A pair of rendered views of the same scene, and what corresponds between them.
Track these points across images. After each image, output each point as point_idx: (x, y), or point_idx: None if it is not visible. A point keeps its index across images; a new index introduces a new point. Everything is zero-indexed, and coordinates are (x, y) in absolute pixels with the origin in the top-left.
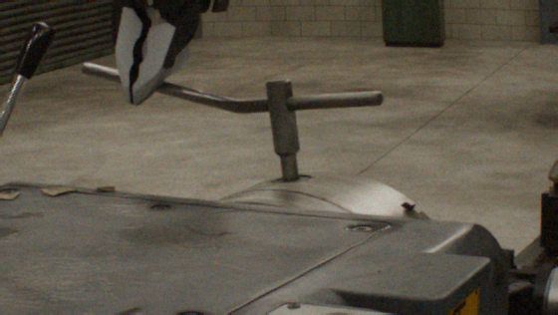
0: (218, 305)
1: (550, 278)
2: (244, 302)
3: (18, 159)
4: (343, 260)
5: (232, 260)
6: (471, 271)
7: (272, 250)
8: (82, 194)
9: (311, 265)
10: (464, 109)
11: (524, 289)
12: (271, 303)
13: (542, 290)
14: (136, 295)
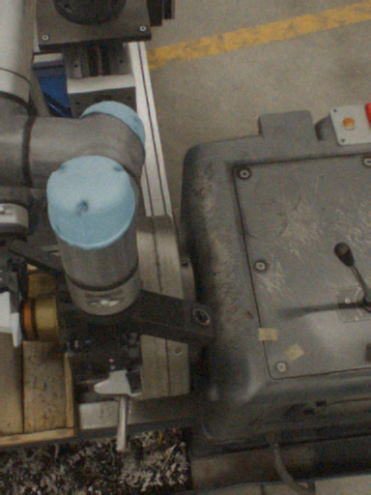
0: (355, 160)
1: (13, 225)
2: (347, 156)
3: None
4: (288, 156)
5: (310, 188)
6: (277, 113)
7: (291, 184)
8: (263, 319)
9: (299, 161)
10: None
11: (20, 240)
12: (342, 149)
13: (22, 229)
14: (365, 188)
